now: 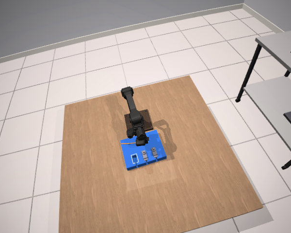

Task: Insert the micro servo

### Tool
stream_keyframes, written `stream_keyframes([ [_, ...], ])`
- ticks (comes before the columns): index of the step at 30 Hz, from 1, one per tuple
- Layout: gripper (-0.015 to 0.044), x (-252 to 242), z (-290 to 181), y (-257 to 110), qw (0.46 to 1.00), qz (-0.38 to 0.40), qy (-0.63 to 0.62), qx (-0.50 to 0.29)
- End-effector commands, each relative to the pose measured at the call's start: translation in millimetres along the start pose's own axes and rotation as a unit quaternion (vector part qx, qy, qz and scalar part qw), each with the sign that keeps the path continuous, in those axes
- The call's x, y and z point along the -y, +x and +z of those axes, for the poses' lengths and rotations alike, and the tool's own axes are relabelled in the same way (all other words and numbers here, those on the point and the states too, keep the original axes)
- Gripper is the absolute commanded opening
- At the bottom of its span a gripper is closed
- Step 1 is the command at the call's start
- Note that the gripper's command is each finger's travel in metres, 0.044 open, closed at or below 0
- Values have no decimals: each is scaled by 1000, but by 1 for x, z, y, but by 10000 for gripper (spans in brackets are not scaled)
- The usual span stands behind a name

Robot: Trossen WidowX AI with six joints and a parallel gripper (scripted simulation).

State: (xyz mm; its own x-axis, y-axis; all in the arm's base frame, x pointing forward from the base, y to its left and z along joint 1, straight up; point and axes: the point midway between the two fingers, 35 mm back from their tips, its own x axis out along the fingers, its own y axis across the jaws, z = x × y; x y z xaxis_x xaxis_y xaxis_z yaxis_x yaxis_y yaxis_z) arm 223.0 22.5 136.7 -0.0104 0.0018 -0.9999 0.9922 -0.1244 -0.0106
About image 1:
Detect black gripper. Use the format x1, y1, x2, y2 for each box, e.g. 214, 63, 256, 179
136, 138, 145, 146

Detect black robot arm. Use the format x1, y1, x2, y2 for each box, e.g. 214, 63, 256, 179
121, 86, 146, 141

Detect blue flat deck plate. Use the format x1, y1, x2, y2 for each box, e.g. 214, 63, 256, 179
120, 130, 167, 170

